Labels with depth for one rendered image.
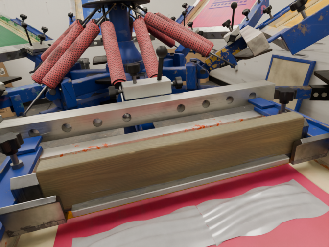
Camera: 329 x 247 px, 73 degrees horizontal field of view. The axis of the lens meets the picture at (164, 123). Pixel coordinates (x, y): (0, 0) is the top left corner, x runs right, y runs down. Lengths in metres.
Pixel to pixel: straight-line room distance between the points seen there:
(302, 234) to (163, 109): 0.36
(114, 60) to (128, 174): 0.53
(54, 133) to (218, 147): 0.36
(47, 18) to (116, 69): 3.76
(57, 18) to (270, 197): 4.30
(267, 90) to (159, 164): 0.43
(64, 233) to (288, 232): 0.30
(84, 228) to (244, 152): 0.27
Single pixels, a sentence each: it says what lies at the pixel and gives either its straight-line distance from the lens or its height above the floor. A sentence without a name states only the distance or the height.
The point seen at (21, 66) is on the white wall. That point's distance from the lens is 4.65.
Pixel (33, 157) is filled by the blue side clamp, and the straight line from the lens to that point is 0.49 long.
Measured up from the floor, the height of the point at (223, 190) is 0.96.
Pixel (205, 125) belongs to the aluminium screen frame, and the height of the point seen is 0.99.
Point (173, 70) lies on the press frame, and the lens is 1.04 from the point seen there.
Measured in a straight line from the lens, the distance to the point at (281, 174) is 0.45.
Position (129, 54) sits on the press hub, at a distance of 1.07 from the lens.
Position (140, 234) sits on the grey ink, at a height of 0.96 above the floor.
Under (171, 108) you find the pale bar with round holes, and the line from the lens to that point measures 0.55.
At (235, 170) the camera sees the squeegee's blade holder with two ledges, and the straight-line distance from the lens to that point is 0.37.
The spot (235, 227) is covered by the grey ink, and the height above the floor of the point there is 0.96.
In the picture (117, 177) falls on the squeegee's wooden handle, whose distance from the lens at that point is 0.32.
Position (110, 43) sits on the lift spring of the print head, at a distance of 0.85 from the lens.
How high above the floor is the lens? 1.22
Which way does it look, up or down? 25 degrees down
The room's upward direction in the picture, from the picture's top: 5 degrees counter-clockwise
